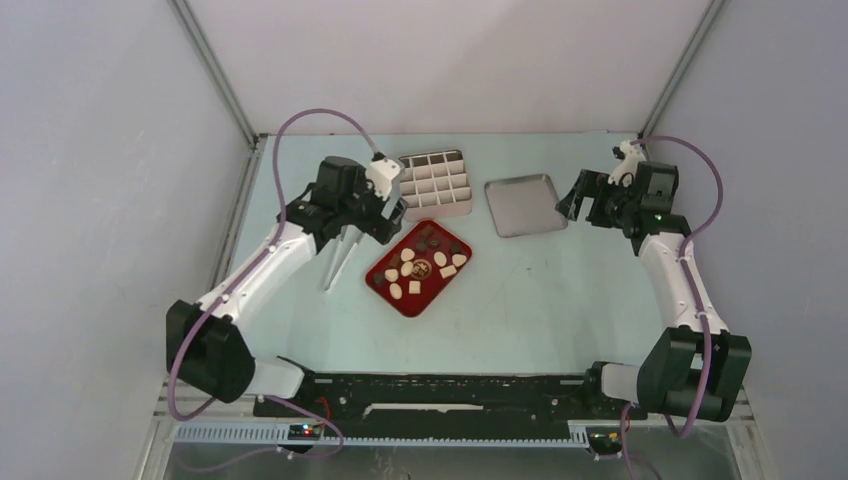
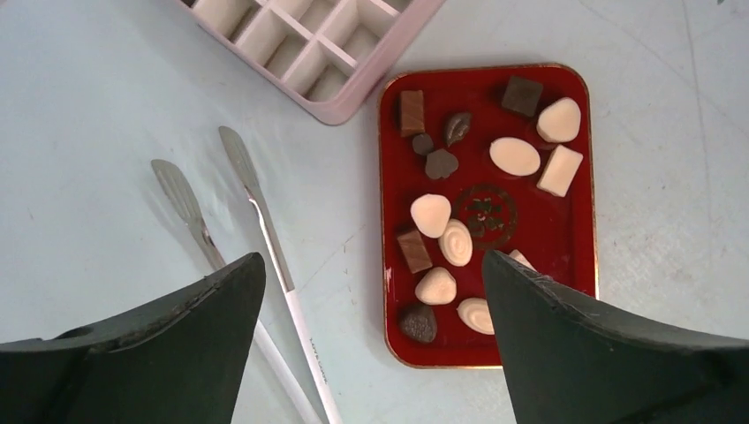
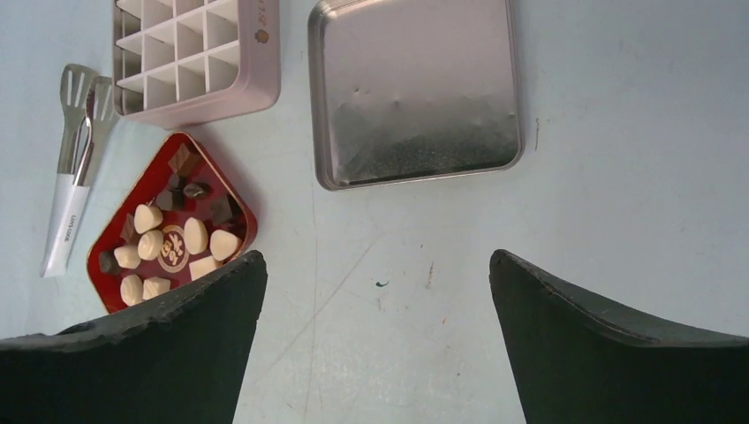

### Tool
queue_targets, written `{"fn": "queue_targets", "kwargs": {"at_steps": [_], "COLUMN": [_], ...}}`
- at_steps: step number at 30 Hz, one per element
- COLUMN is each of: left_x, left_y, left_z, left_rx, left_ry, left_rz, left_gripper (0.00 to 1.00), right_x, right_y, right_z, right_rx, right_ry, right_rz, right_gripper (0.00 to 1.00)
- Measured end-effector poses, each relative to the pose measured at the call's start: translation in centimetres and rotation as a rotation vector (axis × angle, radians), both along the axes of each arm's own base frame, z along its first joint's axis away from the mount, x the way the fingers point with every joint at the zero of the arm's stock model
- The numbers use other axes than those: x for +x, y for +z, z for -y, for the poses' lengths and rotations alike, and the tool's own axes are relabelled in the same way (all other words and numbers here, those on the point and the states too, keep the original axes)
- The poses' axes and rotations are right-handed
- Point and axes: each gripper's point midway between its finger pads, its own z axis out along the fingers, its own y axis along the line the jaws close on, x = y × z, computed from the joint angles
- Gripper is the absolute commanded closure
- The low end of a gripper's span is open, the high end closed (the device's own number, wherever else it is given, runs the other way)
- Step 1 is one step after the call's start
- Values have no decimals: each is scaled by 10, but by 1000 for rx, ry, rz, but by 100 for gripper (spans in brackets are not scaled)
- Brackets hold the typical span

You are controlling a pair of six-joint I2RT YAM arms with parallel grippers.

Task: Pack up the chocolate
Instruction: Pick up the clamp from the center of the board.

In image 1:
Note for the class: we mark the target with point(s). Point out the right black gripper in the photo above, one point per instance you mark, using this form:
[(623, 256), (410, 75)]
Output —
[(592, 184)]

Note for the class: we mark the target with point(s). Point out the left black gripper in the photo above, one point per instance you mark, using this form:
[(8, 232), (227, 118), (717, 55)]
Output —
[(381, 229)]

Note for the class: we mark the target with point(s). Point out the silver metal tongs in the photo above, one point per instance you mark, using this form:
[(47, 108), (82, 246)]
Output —
[(347, 242)]

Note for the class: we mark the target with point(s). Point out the white chocolate piece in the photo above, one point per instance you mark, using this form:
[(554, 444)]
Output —
[(407, 254), (391, 275)]

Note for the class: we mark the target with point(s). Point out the white oval chocolate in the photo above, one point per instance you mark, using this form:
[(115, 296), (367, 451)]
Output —
[(406, 268), (440, 258), (396, 291)]

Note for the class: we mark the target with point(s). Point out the white square chocolate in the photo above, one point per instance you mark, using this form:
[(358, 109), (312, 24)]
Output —
[(448, 271)]

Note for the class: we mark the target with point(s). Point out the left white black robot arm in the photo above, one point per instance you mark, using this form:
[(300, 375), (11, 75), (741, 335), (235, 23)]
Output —
[(205, 339)]

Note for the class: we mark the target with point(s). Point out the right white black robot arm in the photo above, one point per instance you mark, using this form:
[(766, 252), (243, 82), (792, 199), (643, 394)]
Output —
[(697, 366)]

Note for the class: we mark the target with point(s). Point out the white divided chocolate box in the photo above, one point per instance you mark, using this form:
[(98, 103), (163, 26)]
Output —
[(435, 185)]

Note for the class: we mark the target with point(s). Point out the round foil wrapped chocolate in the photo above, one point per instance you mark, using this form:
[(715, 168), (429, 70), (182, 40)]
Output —
[(422, 269)]

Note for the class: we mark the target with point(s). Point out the red plastic tray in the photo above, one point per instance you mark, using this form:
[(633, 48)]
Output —
[(408, 305)]

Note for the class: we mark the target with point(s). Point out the silver metal box lid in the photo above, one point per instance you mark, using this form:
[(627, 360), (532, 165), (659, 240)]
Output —
[(523, 206)]

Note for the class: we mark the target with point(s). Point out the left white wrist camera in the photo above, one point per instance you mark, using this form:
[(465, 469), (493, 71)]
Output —
[(384, 174)]

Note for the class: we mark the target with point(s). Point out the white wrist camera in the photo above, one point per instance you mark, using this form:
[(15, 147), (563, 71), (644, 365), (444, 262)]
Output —
[(384, 174), (630, 155)]

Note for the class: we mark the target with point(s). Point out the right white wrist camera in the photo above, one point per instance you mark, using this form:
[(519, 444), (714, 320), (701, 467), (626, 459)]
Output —
[(630, 155)]

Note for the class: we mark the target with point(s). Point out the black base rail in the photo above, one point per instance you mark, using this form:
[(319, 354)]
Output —
[(455, 406)]

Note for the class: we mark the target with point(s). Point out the grey cable duct strip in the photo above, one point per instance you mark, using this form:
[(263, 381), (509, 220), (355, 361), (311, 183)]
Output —
[(273, 434)]

